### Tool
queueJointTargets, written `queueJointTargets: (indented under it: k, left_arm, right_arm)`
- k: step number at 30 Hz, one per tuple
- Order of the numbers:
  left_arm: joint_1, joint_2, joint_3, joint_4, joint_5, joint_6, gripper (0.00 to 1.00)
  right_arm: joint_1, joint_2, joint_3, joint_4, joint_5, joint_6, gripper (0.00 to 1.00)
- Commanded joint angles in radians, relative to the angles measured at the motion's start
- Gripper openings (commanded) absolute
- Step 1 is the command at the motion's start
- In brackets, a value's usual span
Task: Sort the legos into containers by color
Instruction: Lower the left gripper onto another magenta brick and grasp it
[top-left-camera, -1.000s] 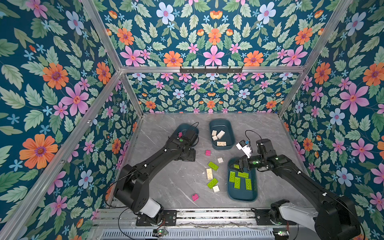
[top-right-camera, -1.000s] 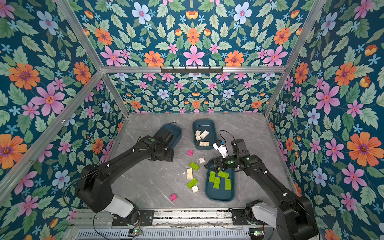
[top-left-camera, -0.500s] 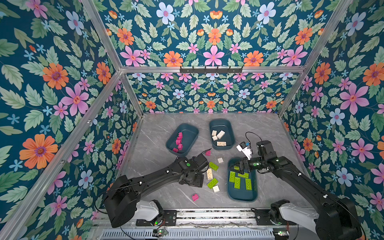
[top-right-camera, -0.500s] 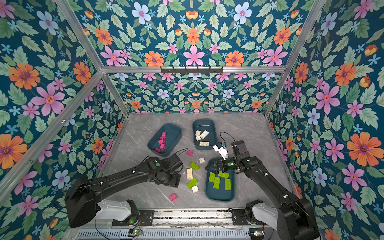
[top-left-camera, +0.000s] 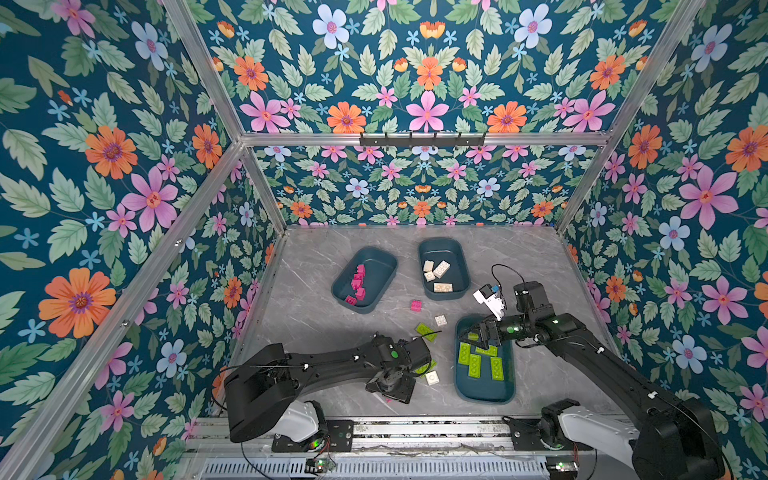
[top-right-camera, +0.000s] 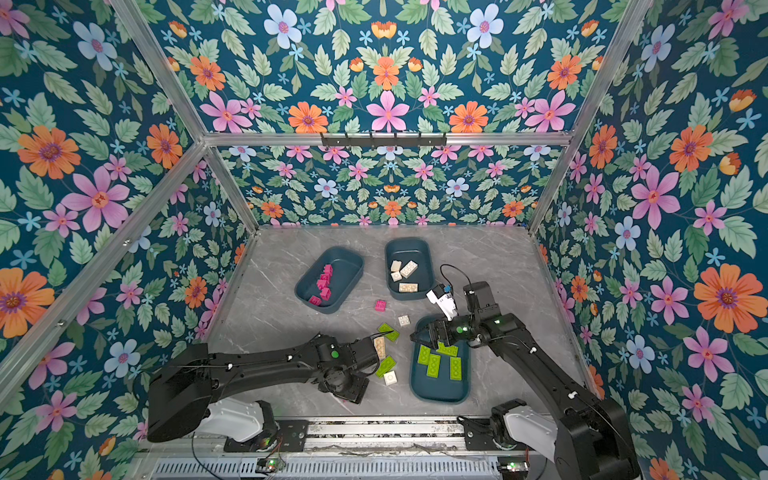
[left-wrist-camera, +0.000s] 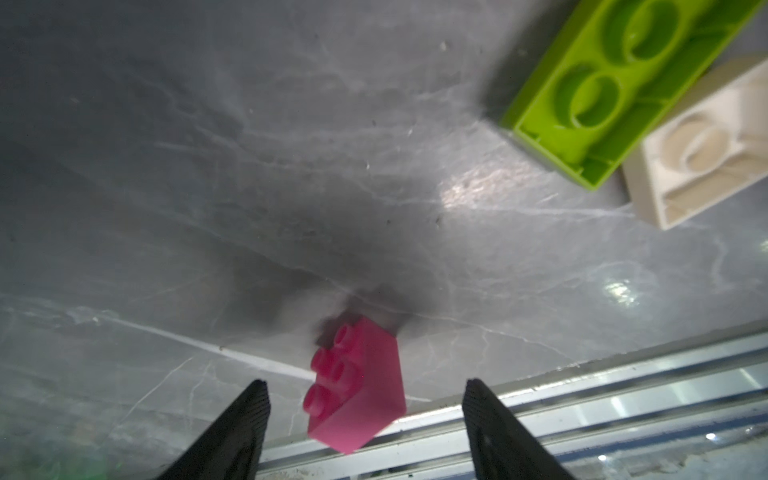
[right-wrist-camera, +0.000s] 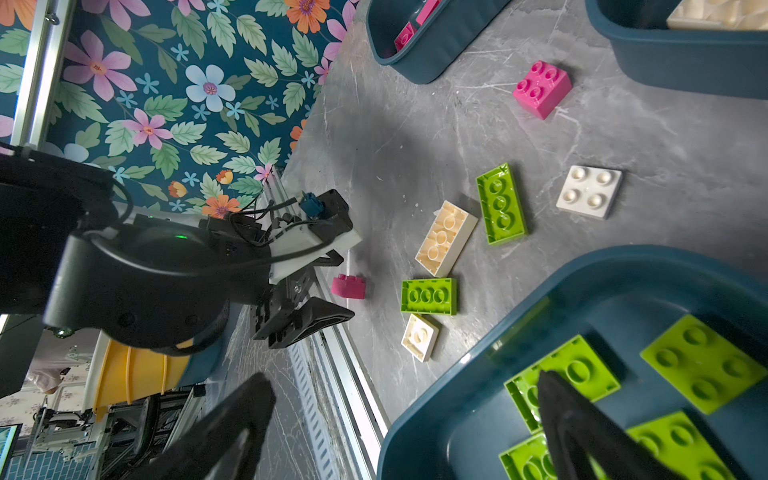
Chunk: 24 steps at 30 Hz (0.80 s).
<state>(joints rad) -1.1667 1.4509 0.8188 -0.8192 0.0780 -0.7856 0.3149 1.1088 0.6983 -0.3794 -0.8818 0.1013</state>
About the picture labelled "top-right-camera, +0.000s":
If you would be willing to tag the middle teal bin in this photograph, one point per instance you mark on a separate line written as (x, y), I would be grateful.
(405, 250)

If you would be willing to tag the right teal bin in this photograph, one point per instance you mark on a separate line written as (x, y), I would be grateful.
(441, 389)

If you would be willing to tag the cream long brick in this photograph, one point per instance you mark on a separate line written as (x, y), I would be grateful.
(380, 347)

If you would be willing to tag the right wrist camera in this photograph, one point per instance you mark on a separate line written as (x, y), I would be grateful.
(442, 296)

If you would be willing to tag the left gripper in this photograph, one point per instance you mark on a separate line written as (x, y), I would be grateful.
(357, 397)

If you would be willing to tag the green long brick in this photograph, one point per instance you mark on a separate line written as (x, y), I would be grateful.
(433, 366)
(455, 368)
(424, 355)
(388, 332)
(385, 366)

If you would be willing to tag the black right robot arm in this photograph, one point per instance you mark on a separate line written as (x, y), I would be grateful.
(581, 435)

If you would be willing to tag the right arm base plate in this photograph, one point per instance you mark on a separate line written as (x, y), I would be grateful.
(478, 435)

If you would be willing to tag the white long brick top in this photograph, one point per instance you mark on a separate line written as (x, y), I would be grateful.
(408, 288)

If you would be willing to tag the black bracket on rail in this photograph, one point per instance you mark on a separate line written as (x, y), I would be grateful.
(375, 140)

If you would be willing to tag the white long brick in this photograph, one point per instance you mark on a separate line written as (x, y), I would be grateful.
(408, 288)
(408, 269)

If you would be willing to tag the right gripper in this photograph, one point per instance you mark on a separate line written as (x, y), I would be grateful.
(434, 328)

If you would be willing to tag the left teal bin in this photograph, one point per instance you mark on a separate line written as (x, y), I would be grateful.
(348, 267)

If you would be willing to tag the teal bin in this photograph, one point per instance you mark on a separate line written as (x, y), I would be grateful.
(441, 389)
(405, 250)
(348, 267)

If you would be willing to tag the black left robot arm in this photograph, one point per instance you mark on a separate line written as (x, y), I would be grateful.
(182, 391)

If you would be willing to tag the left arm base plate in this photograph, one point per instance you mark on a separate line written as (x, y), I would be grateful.
(284, 435)

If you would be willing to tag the white long brick bottom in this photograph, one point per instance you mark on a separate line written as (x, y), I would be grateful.
(408, 269)

